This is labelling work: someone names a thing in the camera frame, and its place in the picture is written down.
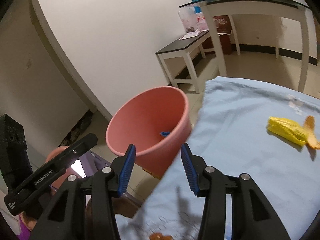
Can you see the light blue table cloth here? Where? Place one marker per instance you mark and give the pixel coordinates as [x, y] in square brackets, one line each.
[231, 135]

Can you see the black speaker box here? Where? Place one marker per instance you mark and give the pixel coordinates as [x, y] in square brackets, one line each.
[15, 165]

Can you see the papers on bench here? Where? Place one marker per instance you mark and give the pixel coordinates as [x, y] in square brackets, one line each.
[191, 35]

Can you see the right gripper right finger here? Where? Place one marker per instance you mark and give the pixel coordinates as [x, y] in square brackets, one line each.
[234, 207]

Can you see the white tall console table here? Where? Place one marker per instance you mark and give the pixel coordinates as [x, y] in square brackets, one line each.
[280, 8]

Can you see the dark red floor box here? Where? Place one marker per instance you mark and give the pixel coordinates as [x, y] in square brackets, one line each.
[224, 30]

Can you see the low black-top bench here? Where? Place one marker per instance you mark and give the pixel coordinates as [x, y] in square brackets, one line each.
[183, 49]

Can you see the orange peel piece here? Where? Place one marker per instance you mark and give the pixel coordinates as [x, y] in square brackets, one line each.
[309, 127]

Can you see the yellow folded plastic bag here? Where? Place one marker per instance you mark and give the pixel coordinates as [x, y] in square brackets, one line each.
[288, 129]

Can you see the pink plastic trash bin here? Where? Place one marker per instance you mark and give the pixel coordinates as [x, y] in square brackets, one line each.
[140, 122]

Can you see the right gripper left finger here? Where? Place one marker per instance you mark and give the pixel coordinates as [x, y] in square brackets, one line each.
[82, 208]

